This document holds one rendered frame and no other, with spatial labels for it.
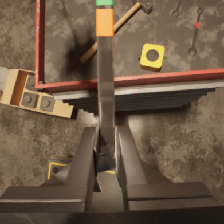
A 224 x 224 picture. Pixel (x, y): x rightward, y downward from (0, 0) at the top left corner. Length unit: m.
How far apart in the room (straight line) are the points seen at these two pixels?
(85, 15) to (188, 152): 1.29
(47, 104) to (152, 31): 1.06
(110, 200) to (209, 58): 1.02
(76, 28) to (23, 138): 1.31
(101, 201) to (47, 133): 0.81
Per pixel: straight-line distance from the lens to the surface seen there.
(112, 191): 1.23
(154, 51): 0.60
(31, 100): 1.58
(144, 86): 0.63
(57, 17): 0.78
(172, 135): 1.52
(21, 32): 2.12
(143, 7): 0.71
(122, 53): 0.63
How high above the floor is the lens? 1.47
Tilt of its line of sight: 81 degrees down
